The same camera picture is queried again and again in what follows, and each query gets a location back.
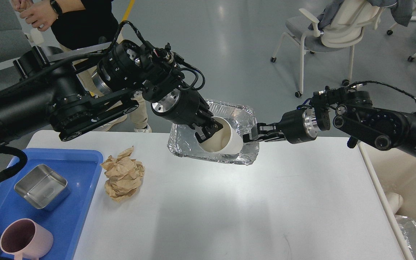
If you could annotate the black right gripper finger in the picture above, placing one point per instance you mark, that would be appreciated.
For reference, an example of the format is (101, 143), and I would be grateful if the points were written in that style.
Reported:
(265, 128)
(274, 137)

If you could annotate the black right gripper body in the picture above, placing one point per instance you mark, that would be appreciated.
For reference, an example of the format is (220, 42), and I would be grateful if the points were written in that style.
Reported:
(299, 126)

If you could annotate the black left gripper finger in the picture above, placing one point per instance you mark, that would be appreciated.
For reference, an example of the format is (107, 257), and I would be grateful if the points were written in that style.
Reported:
(205, 117)
(206, 131)

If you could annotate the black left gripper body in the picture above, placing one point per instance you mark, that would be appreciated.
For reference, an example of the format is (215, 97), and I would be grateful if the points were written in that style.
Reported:
(180, 107)

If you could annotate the aluminium foil tray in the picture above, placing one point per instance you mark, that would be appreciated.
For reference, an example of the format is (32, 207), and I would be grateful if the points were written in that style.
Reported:
(182, 141)

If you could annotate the white paper cup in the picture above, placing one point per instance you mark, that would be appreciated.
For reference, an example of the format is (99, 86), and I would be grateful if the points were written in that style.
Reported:
(225, 141)

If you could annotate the brown paper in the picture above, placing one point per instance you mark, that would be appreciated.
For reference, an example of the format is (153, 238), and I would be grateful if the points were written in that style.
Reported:
(124, 175)

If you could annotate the square stainless steel tray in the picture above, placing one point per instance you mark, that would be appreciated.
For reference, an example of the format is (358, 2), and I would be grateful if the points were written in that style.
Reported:
(43, 188)

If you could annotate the pink plastic mug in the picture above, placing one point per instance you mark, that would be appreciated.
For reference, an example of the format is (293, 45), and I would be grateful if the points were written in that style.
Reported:
(24, 238)

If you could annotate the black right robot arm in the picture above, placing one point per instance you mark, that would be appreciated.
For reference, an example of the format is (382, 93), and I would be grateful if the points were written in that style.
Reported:
(350, 111)

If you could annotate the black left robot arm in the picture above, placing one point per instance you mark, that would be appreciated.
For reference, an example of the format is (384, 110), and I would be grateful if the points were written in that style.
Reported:
(78, 91)

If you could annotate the person's hand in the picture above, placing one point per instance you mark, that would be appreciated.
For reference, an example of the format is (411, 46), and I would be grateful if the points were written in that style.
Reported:
(40, 15)

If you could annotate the person's other hand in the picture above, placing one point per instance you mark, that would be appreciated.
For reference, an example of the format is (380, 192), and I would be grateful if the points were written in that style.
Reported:
(21, 5)

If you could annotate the white grey office chair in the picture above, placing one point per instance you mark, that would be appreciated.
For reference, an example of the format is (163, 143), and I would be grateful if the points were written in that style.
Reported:
(346, 30)

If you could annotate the beige plastic bin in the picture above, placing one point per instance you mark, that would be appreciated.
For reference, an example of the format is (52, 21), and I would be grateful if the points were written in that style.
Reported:
(396, 171)

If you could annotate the beige roll in bin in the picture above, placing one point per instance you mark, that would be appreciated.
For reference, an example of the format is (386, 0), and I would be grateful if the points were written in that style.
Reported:
(395, 201)

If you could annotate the seated person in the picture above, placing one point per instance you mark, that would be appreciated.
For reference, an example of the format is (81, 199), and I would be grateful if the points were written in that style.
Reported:
(81, 24)

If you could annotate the blue plastic tray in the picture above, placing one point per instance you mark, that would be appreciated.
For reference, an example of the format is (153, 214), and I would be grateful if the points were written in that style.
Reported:
(81, 169)

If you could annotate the grey jacket on chair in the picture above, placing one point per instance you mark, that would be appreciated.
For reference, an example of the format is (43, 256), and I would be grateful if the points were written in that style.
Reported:
(401, 11)

